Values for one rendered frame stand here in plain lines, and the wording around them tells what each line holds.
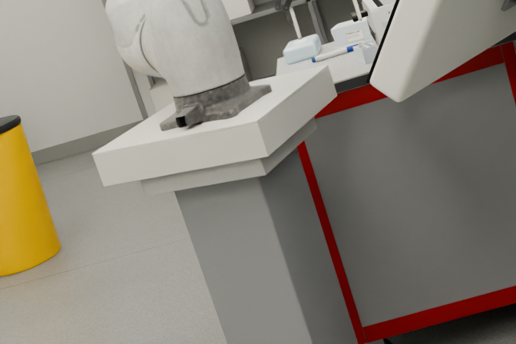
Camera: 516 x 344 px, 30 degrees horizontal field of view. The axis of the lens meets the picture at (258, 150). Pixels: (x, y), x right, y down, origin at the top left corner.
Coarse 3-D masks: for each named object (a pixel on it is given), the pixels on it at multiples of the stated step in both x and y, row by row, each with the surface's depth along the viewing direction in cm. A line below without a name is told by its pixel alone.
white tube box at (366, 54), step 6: (366, 42) 242; (372, 42) 240; (354, 48) 240; (360, 48) 237; (366, 48) 234; (372, 48) 234; (360, 54) 236; (366, 54) 234; (372, 54) 234; (360, 60) 238; (366, 60) 234; (372, 60) 234
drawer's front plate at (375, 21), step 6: (366, 0) 214; (366, 6) 207; (372, 6) 201; (372, 12) 197; (378, 12) 197; (366, 18) 225; (372, 18) 198; (378, 18) 198; (372, 24) 203; (378, 24) 198; (372, 30) 211; (378, 30) 198; (384, 30) 198; (378, 36) 198
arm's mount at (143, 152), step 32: (288, 96) 188; (320, 96) 202; (192, 128) 186; (224, 128) 179; (256, 128) 176; (288, 128) 186; (96, 160) 194; (128, 160) 190; (160, 160) 187; (192, 160) 184; (224, 160) 181
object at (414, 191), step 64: (320, 64) 254; (512, 64) 225; (320, 128) 230; (384, 128) 230; (448, 128) 229; (512, 128) 229; (320, 192) 234; (384, 192) 234; (448, 192) 233; (512, 192) 233; (384, 256) 238; (448, 256) 237; (512, 256) 237; (384, 320) 242; (448, 320) 241
